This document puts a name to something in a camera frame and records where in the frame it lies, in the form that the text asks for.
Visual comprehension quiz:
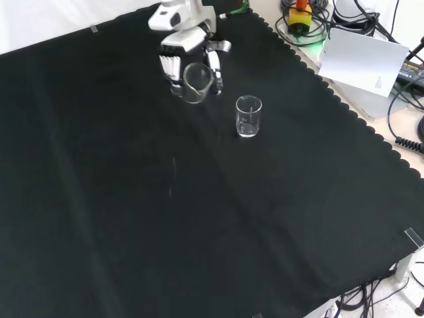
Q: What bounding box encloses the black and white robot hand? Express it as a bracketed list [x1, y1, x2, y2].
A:
[159, 25, 232, 98]

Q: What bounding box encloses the small clear glass beaker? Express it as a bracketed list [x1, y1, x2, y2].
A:
[235, 94, 263, 138]

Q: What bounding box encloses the yellow stop button box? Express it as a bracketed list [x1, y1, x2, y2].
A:
[287, 0, 313, 35]

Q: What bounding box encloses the clear glass rod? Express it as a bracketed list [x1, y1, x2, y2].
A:
[169, 157, 177, 197]

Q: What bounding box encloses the black bench cloth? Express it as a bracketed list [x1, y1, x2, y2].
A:
[0, 2, 424, 318]

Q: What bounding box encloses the black power adapter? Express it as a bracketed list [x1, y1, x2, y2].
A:
[394, 56, 424, 87]

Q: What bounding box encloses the white bench leg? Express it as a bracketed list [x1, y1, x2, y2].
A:
[394, 252, 419, 283]

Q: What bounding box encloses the black coiled cable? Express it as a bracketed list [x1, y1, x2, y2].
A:
[394, 136, 424, 152]

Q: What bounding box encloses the black cable bundle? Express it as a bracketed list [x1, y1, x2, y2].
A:
[337, 262, 400, 315]

